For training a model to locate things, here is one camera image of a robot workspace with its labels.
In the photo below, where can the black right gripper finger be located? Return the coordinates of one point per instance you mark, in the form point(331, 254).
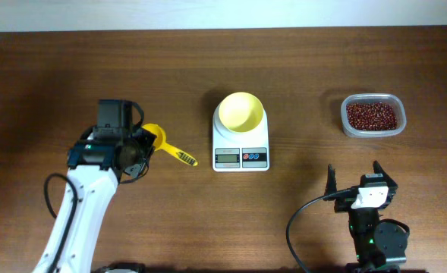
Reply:
point(331, 184)
point(377, 168)

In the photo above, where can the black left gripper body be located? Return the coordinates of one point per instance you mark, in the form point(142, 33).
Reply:
point(143, 142)

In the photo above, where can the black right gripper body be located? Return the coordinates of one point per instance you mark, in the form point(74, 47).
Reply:
point(343, 204)

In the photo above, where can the yellow plastic measuring scoop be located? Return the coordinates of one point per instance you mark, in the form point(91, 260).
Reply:
point(161, 144)

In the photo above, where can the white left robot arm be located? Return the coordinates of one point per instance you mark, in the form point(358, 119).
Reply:
point(114, 151)

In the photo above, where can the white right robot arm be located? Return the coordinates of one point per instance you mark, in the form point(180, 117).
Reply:
point(379, 244)

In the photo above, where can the white digital kitchen scale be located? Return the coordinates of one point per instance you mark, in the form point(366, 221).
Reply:
point(233, 151)

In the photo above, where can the yellow plastic bowl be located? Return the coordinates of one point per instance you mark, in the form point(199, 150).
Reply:
point(241, 112)

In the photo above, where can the red beans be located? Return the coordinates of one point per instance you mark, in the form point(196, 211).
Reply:
point(375, 116)

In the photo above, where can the clear plastic bean container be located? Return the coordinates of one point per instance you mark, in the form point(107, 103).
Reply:
point(372, 98)

